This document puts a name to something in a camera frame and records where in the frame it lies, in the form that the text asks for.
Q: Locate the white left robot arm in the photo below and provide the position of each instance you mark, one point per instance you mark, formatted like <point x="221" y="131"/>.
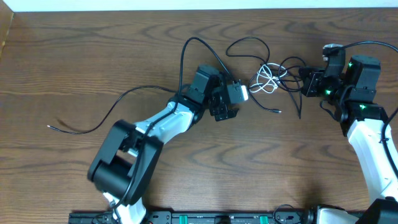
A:
<point x="127" y="158"/>

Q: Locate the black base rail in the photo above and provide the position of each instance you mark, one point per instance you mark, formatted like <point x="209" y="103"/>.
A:
<point x="284" y="214"/>

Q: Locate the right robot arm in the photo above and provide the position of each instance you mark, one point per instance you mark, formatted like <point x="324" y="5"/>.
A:
<point x="350" y="87"/>

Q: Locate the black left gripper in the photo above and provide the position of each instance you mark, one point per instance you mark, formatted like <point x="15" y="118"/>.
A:
<point x="226" y="112"/>

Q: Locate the cardboard side panel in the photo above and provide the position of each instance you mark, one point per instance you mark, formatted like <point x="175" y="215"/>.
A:
<point x="6" y="19"/>

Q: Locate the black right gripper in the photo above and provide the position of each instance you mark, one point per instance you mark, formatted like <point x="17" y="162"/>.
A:
<point x="310" y="82"/>

